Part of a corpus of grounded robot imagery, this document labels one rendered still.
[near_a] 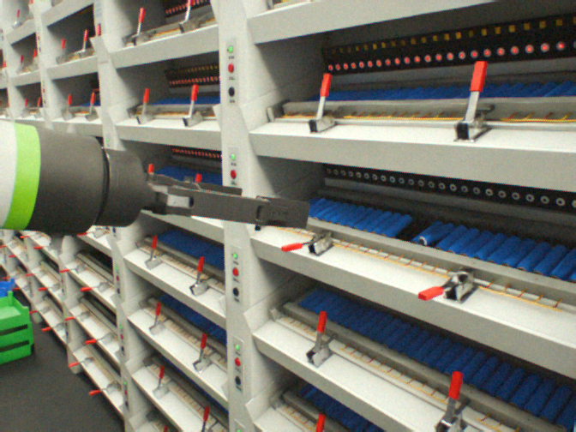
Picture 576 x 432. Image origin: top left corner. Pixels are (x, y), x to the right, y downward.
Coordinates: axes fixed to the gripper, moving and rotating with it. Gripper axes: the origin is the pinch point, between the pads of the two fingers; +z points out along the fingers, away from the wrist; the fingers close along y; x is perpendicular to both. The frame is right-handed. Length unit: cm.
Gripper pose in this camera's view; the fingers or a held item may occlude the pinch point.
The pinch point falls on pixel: (262, 206)
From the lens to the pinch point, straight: 61.1
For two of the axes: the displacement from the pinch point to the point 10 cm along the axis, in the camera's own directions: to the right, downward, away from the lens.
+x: 1.6, -9.8, -0.7
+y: 6.2, 1.6, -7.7
